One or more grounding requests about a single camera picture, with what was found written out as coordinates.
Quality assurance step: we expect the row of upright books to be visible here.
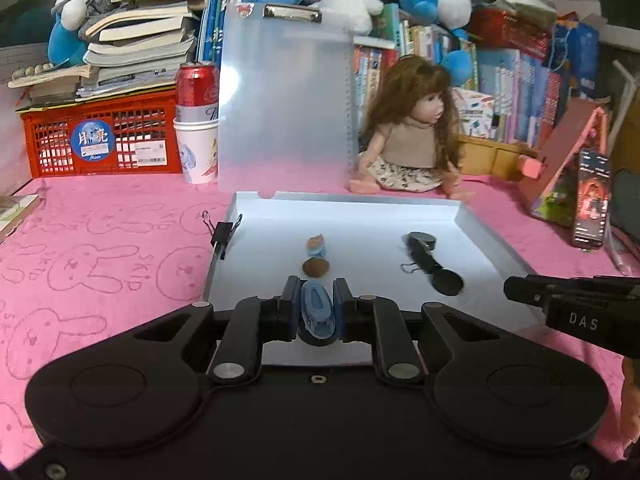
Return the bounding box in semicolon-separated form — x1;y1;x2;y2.
356;6;541;152

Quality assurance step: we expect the smartphone on stand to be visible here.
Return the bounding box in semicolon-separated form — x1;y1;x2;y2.
572;150;611;249

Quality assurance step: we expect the brown haired doll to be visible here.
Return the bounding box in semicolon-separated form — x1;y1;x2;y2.
349;55;473;202

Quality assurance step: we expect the red plastic basket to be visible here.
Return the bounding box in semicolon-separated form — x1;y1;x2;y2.
21;87;181;178

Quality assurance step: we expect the white paper cup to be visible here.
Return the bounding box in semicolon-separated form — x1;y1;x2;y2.
174;120;218;184

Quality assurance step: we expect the wooden drawer box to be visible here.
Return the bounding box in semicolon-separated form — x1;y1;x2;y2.
459;136;538;181

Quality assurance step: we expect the blue hair clip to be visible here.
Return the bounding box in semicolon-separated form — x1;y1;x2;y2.
298;280;337;347

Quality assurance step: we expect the pink phone stand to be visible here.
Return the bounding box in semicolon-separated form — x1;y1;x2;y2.
518;98;608;228

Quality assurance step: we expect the black round disc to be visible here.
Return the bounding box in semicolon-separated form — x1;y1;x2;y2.
431;269;464;297

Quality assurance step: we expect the blue plush toy right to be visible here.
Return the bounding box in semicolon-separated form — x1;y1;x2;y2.
399;0;473;87

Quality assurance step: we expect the operator right hand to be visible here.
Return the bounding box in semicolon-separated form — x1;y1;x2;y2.
620;358;640;448

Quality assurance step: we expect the black binder clip on box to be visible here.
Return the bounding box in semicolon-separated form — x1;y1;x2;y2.
201;210;243;260

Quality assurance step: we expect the white cardboard box tray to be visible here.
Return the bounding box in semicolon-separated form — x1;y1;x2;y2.
203;192;542;335

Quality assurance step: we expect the translucent clipboard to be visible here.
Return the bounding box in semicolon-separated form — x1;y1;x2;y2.
218;0;358;193

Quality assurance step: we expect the red soda can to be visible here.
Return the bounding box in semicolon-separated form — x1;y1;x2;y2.
176;62;219;124

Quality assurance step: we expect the blue white plush left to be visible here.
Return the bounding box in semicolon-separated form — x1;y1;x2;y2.
47;0;90;67

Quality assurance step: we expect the pink bunny towel mat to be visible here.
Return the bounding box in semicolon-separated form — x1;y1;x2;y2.
1;174;627;468

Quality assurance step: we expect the stack of books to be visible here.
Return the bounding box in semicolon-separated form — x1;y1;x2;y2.
8;0;213;105

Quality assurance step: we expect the black binder clip in box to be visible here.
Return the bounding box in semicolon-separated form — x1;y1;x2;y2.
404;232;442;274

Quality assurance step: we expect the red basket on books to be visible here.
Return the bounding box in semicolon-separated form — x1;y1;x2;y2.
466;6;551;60

